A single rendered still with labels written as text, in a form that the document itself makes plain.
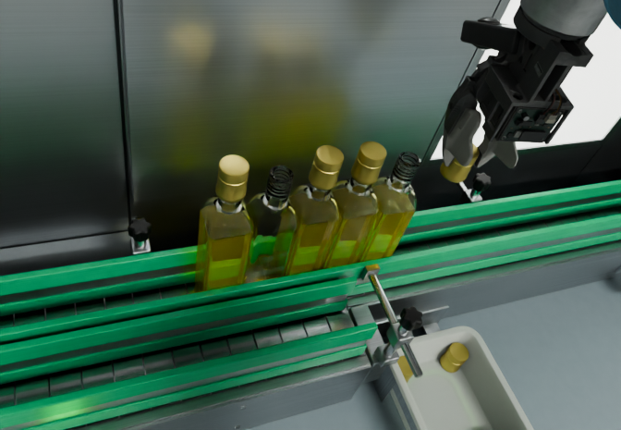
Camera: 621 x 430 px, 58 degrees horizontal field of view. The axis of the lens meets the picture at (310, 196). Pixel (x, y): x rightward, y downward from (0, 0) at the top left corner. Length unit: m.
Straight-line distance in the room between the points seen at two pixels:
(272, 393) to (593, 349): 0.67
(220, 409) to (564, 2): 0.61
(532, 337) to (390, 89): 0.58
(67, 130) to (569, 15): 0.57
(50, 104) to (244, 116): 0.23
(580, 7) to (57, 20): 0.51
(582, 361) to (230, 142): 0.77
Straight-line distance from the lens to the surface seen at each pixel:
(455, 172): 0.71
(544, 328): 1.18
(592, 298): 1.29
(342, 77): 0.75
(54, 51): 0.68
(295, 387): 0.80
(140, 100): 0.69
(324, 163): 0.65
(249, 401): 0.79
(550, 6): 0.56
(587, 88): 1.07
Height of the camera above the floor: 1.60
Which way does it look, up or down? 47 degrees down
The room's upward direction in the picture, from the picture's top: 17 degrees clockwise
